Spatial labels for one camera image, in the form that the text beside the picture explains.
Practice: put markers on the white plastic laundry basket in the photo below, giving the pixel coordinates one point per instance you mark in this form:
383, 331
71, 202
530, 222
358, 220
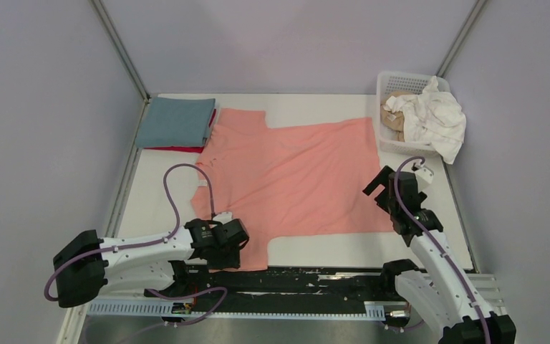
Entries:
389, 81

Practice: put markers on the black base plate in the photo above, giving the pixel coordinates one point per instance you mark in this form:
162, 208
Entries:
295, 290

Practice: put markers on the folded red t-shirt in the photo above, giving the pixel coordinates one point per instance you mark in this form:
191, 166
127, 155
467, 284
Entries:
184, 133

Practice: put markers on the white crumpled t-shirt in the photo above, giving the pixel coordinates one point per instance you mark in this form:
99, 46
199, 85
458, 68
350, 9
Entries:
438, 118

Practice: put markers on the folded grey-blue t-shirt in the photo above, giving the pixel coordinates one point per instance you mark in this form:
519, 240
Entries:
163, 109

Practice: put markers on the aluminium frame rail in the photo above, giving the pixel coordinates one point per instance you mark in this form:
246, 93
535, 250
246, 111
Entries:
487, 287

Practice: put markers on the salmon pink t-shirt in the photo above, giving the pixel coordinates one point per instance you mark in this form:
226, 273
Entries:
284, 182

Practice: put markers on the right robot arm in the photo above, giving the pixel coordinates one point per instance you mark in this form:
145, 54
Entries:
445, 298

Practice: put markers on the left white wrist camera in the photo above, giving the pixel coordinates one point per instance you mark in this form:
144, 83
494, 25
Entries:
223, 218

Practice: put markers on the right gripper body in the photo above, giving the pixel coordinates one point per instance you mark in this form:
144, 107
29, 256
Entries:
390, 208

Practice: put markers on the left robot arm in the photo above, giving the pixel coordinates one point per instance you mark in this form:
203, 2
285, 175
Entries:
90, 266

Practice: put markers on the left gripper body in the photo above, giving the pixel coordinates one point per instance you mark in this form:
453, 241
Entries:
228, 257

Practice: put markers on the beige crumpled t-shirt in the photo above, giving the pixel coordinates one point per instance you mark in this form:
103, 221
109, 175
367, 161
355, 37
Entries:
393, 110

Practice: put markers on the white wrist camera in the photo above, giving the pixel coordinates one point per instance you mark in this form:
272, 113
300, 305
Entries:
223, 218
424, 175

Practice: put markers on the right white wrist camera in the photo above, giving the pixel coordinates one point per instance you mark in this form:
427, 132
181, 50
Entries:
424, 175

